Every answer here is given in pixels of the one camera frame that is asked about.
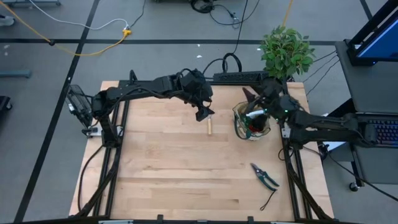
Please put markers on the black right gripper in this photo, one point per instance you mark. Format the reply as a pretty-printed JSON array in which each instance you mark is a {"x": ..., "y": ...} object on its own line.
[{"x": 272, "y": 99}]

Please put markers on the black power strip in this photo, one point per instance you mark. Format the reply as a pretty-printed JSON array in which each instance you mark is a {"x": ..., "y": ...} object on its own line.
[{"x": 239, "y": 76}]

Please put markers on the black caster wheel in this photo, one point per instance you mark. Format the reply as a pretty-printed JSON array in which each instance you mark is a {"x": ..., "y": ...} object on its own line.
[{"x": 353, "y": 186}]

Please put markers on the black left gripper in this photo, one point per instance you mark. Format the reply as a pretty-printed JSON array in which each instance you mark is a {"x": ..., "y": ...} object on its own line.
[{"x": 194, "y": 87}]

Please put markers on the white paper sheet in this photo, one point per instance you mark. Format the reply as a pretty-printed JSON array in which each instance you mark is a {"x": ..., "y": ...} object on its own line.
[{"x": 332, "y": 145}]

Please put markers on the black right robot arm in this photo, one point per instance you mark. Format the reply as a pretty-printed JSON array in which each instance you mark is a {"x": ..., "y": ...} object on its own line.
[{"x": 326, "y": 124}]

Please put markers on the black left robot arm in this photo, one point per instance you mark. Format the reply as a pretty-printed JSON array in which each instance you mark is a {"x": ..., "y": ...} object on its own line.
[{"x": 140, "y": 88}]

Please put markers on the green potted plant black pot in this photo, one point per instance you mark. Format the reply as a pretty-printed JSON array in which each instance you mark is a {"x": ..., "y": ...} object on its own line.
[{"x": 286, "y": 53}]

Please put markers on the black computer keyboard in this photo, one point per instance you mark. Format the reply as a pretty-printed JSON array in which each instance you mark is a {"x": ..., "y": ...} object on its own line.
[{"x": 387, "y": 132}]

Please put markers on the monitor with blue screen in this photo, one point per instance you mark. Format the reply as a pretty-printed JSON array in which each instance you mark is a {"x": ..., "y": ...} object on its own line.
[{"x": 382, "y": 43}]

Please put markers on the grey desk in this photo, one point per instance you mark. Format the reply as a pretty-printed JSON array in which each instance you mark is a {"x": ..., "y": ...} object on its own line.
[{"x": 373, "y": 90}]

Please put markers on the tan gardening bag green trim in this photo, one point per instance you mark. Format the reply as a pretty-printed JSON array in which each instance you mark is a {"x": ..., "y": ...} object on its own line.
[{"x": 239, "y": 124}]

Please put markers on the black metal table frame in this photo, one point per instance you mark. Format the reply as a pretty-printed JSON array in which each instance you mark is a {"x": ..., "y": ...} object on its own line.
[{"x": 155, "y": 82}]

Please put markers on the black chair base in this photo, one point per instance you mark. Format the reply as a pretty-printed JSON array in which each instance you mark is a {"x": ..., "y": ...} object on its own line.
[{"x": 3, "y": 102}]

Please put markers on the grey furniture foot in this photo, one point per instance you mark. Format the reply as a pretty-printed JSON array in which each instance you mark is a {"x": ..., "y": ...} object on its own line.
[{"x": 14, "y": 73}]

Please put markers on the grey furniture bar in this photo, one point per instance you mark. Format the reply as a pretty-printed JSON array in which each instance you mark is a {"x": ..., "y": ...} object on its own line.
[{"x": 31, "y": 2}]

